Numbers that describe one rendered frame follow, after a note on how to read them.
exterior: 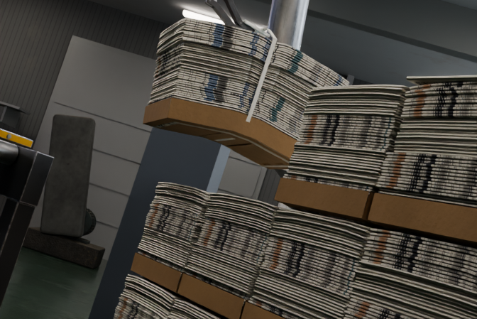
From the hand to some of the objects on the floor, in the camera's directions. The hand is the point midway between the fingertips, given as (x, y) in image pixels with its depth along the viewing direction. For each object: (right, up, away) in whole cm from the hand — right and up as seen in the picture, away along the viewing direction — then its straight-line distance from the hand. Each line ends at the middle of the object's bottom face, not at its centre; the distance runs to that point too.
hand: (275, 5), depth 210 cm
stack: (-12, -128, -50) cm, 138 cm away
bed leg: (-79, -110, -14) cm, 136 cm away
